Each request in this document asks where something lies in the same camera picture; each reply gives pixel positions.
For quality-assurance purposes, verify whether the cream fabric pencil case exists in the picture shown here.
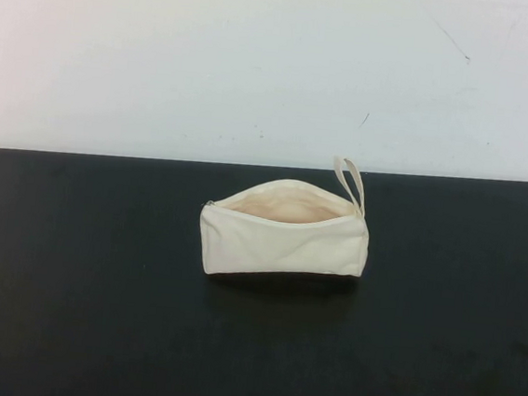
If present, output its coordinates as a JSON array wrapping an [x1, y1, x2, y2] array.
[[194, 142, 380, 293]]

